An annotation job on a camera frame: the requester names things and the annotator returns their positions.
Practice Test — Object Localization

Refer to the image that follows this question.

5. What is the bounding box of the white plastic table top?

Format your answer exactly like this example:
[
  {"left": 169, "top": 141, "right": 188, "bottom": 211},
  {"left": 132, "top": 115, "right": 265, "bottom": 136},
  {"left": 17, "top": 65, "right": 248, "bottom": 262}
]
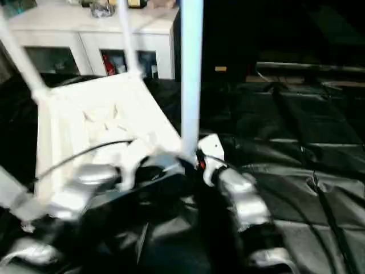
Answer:
[{"left": 30, "top": 72, "right": 184, "bottom": 221}]

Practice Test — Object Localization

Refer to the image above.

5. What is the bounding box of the white plastic table leg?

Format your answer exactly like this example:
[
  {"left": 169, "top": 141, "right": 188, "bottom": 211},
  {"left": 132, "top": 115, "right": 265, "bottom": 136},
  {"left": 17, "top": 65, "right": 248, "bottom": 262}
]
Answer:
[
  {"left": 0, "top": 7, "right": 51, "bottom": 100},
  {"left": 117, "top": 0, "right": 143, "bottom": 80},
  {"left": 179, "top": 0, "right": 205, "bottom": 160},
  {"left": 0, "top": 164, "right": 40, "bottom": 232}
]

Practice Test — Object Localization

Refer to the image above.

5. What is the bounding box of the black mat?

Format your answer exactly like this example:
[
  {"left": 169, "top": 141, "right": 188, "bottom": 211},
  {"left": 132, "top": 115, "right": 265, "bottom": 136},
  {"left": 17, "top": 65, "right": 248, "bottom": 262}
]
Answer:
[{"left": 0, "top": 72, "right": 365, "bottom": 274}]

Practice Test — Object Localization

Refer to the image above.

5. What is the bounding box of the red bottle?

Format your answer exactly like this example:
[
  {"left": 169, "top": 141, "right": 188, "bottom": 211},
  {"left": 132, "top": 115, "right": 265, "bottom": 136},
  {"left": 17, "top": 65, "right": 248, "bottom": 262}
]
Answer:
[{"left": 103, "top": 53, "right": 115, "bottom": 75}]

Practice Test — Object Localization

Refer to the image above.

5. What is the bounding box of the black cabinet with gold label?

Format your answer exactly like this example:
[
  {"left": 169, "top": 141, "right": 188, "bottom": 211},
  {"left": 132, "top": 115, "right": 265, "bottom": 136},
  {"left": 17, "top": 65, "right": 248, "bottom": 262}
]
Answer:
[{"left": 201, "top": 0, "right": 258, "bottom": 83}]

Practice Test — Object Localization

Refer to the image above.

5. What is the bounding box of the dark metal bar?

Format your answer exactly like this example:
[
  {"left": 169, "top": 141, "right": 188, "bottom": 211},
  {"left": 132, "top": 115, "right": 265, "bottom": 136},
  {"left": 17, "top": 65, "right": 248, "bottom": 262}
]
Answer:
[{"left": 255, "top": 61, "right": 365, "bottom": 72}]

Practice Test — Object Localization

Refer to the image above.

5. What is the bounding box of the dark ornament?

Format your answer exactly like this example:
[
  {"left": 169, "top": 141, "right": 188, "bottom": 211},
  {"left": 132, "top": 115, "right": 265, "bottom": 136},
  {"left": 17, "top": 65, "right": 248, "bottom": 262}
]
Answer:
[{"left": 90, "top": 3, "right": 118, "bottom": 18}]

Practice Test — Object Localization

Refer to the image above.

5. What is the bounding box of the white sideboard cabinet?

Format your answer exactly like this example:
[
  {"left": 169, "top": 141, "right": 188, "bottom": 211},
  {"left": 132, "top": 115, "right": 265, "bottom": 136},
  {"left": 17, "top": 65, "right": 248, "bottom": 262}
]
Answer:
[{"left": 5, "top": 5, "right": 177, "bottom": 80}]

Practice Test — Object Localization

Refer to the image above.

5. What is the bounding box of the grey brown curtain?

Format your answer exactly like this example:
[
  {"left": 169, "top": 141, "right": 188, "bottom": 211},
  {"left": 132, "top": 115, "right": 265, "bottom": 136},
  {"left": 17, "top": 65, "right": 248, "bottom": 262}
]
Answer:
[{"left": 0, "top": 48, "right": 15, "bottom": 84}]

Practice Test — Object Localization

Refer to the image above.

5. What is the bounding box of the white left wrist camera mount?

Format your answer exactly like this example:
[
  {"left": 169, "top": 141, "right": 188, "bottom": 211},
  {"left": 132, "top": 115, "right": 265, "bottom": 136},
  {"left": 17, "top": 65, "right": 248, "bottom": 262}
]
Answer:
[{"left": 117, "top": 142, "right": 152, "bottom": 191}]

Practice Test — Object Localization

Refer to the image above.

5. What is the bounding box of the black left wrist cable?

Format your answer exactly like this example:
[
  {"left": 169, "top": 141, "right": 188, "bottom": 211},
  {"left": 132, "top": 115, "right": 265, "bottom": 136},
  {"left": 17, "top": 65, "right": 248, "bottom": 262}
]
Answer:
[{"left": 33, "top": 138, "right": 135, "bottom": 184}]

